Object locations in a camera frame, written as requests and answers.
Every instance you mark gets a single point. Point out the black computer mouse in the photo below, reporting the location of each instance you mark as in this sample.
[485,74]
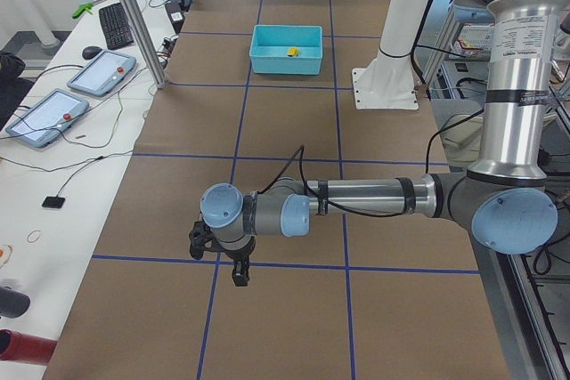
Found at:
[90,52]

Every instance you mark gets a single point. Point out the small black square pad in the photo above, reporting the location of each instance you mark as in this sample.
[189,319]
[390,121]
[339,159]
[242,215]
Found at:
[53,202]

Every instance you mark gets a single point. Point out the green plastic clamp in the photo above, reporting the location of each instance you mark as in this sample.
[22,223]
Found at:
[81,9]

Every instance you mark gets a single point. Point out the aluminium frame post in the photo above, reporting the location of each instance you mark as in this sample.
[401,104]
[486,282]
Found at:
[143,39]

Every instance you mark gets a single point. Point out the teach pendant tablet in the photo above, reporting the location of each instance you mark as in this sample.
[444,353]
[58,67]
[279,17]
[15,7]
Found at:
[48,119]
[102,73]

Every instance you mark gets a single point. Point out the upper teach pendant tablet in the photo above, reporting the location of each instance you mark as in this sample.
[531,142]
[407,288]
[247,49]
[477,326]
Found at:
[102,73]

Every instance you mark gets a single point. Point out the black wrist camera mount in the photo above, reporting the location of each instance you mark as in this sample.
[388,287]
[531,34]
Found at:
[201,238]

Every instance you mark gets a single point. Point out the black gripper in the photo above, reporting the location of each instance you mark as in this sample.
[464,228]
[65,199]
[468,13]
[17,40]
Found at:
[236,257]

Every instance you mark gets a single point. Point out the yellow beetle toy car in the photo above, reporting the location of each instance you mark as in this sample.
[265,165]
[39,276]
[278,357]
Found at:
[293,51]

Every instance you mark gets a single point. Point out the black keyboard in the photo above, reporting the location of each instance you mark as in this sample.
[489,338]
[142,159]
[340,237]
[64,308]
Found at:
[115,26]

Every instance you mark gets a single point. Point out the red cylinder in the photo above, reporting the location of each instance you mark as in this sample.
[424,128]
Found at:
[24,348]

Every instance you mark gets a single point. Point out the white pedestal column with base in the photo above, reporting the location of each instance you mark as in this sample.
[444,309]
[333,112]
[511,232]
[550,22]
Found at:
[388,82]

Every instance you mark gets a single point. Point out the turquoise plastic bin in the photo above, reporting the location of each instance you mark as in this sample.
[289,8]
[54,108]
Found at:
[269,45]

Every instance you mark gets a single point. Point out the lower teach pendant tablet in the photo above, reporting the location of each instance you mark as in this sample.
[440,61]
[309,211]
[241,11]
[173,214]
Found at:
[48,119]

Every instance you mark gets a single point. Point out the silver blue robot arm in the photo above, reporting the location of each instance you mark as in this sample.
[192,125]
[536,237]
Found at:
[500,199]

